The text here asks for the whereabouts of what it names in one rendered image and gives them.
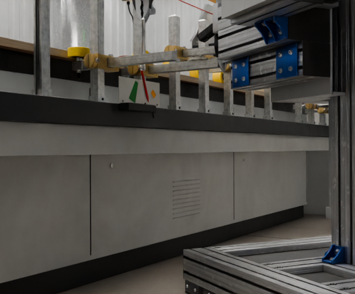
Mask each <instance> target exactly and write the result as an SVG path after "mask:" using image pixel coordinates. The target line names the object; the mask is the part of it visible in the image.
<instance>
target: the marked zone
mask: <svg viewBox="0 0 355 294"><path fill-rule="evenodd" d="M137 88H138V82H137V81H135V83H134V86H133V89H132V91H131V93H130V97H129V99H130V100H131V101H132V102H134V103H135V100H136V95H137Z"/></svg>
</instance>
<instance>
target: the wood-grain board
mask: <svg viewBox="0 0 355 294"><path fill-rule="evenodd" d="M0 48H3V49H7V50H12V51H18V52H22V53H28V54H34V44H33V43H28V42H24V41H19V40H14V39H10V38H4V37H0ZM50 58H56V59H59V60H66V61H72V62H76V61H75V59H70V58H68V51H67V50H61V49H57V48H52V47H50ZM158 78H162V79H168V80H169V73H159V74H158ZM180 81H181V82H184V83H190V84H194V85H199V79H198V78H195V77H192V76H186V75H181V74H180ZM209 87H210V88H215V89H221V90H224V84H223V83H220V82H214V81H211V80H210V81H209ZM233 92H237V93H243V94H245V90H234V89H233ZM254 96H259V97H264V92H262V91H258V90H254Z"/></svg>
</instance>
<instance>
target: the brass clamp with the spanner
mask: <svg viewBox="0 0 355 294"><path fill-rule="evenodd" d="M150 65H154V64H145V66H146V70H145V71H143V73H144V76H146V78H147V79H150V78H158V74H150V73H149V66H150ZM138 67H139V65H133V66H128V72H129V73H130V74H131V76H136V75H141V71H140V70H139V68H138Z"/></svg>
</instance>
